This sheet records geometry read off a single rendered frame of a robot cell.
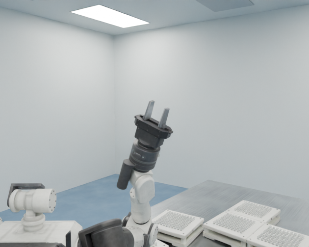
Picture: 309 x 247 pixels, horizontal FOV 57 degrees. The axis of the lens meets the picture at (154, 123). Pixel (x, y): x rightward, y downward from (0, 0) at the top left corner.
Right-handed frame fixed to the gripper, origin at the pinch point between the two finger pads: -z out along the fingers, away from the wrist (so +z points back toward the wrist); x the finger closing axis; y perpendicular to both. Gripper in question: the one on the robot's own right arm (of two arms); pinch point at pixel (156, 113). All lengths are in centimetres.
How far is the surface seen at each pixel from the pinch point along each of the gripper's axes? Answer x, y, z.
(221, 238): -30, 57, 71
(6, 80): 325, 175, 130
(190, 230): -15, 49, 71
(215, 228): -25, 59, 68
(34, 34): 348, 230, 68
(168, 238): -7, 44, 78
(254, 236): -43, 60, 61
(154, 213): 14, 72, 94
